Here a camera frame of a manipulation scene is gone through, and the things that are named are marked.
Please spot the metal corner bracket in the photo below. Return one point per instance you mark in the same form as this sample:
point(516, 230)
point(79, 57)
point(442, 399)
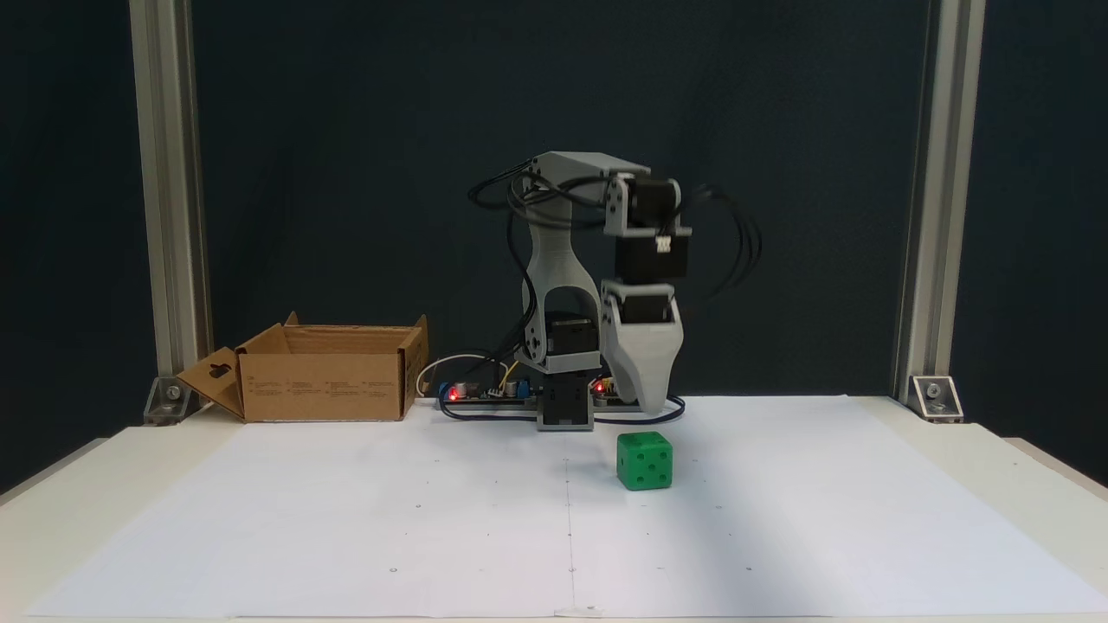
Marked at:
point(169, 400)
point(937, 398)

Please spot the aluminium frame post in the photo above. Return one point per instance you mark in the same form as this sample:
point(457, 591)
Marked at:
point(939, 173)
point(169, 173)

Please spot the green dice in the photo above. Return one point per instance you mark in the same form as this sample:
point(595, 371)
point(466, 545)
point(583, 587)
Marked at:
point(645, 463)

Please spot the blue board with red light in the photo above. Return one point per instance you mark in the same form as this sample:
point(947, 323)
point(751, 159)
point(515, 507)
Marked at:
point(463, 394)

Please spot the brown cardboard box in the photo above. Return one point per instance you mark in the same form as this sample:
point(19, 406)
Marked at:
point(320, 385)

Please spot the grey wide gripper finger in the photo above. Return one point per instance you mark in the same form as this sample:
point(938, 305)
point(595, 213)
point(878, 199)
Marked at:
point(645, 363)

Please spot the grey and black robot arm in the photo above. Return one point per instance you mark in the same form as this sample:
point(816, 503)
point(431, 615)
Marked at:
point(563, 260)

